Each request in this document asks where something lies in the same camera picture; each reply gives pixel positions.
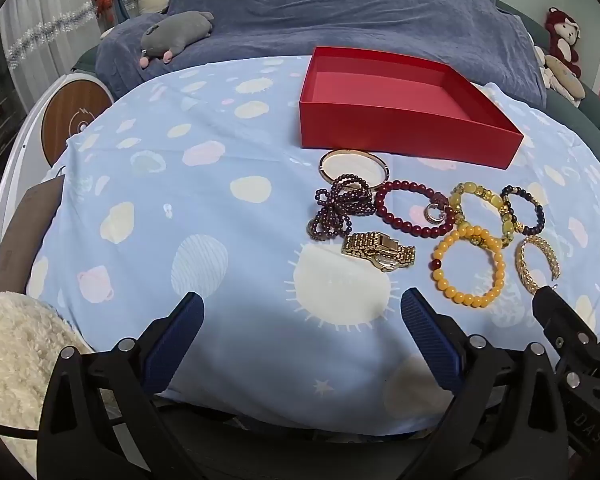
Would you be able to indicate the teal bed frame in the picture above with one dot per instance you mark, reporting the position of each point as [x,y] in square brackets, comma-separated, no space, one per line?
[592,110]

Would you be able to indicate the red cardboard box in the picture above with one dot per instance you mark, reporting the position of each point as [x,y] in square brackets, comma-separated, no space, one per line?
[405,135]

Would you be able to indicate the round wooden panel device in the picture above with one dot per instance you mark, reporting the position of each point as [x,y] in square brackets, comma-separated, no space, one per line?
[75,120]

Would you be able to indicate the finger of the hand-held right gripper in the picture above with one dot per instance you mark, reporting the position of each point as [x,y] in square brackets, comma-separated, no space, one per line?
[555,310]

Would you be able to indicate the light blue printed sheet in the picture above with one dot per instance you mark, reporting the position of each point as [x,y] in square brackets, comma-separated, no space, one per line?
[180,210]

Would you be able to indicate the brown cardboard sheet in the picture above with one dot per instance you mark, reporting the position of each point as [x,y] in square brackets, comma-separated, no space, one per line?
[25,240]

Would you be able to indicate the silver tinsel garland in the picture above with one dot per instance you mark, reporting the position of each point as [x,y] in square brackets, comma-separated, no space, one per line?
[45,27]

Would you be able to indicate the grey plush toy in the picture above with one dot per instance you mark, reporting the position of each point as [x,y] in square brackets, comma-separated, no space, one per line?
[175,32]

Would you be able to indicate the beige plush toy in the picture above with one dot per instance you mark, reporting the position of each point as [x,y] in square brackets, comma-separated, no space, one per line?
[562,77]

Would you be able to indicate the red monkey plush toy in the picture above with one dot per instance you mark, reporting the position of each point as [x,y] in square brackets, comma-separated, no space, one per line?
[560,35]

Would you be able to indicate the blue-grey blanket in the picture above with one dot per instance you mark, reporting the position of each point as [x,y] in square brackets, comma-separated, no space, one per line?
[330,15]

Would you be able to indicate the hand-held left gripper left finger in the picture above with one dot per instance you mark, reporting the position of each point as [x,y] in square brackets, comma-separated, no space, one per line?
[180,330]

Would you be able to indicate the cream fluffy blanket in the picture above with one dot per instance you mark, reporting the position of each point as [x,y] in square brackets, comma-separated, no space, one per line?
[15,350]

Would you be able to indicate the smooth hoop earring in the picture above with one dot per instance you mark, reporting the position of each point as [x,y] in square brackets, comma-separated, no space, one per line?
[434,219]

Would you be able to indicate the gold wristwatch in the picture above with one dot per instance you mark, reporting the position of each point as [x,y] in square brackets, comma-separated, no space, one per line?
[365,245]

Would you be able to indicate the gold bangle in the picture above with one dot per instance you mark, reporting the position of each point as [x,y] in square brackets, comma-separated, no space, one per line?
[385,166]

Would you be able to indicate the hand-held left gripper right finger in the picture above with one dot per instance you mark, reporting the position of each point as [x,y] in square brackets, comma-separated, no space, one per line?
[425,330]

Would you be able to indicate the textured gold hoop earring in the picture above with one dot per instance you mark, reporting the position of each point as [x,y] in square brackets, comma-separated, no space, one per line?
[522,265]

